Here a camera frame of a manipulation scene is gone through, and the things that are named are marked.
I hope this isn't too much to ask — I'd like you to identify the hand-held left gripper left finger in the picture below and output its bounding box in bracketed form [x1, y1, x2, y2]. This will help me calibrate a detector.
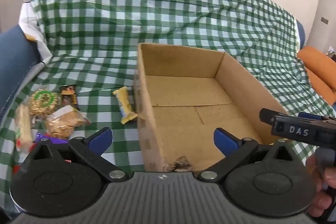
[25, 127, 129, 182]

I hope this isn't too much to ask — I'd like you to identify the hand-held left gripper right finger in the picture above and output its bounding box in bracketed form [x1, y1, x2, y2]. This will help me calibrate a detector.
[197, 128, 306, 182]

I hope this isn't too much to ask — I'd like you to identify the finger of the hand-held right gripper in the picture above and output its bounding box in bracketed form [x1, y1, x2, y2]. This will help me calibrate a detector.
[259, 108, 276, 125]
[298, 112, 336, 123]

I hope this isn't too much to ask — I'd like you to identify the yellow snack bar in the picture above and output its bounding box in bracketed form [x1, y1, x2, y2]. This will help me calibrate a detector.
[112, 86, 138, 125]

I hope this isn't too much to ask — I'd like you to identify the clear cracker packet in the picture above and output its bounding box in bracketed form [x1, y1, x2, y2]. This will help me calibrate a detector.
[45, 105, 91, 140]

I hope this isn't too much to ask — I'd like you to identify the purple candy packet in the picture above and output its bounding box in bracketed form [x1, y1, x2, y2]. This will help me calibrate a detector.
[34, 133, 69, 145]

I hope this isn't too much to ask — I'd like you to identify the cardboard box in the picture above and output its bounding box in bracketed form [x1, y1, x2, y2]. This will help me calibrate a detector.
[133, 43, 289, 172]

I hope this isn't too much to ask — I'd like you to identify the brown chocolate packet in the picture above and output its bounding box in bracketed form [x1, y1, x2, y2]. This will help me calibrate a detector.
[60, 84, 80, 110]

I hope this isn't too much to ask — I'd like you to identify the round puffed grain cake packet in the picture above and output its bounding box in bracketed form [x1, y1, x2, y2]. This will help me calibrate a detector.
[28, 89, 62, 118]

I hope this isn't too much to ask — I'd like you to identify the long clear packet red label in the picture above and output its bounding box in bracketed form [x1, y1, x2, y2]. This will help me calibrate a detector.
[14, 103, 36, 152]

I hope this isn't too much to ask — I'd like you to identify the person's right hand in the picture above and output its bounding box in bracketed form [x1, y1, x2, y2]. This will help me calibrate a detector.
[306, 154, 336, 218]

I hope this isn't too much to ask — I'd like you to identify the orange cushion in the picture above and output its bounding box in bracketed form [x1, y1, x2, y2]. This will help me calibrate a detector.
[297, 46, 336, 107]

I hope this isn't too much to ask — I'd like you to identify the white plastic sheet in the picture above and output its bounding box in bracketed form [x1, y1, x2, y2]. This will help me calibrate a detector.
[18, 0, 53, 66]

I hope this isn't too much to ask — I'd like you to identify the green checked cloth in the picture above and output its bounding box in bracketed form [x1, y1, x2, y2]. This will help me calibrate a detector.
[0, 0, 336, 188]

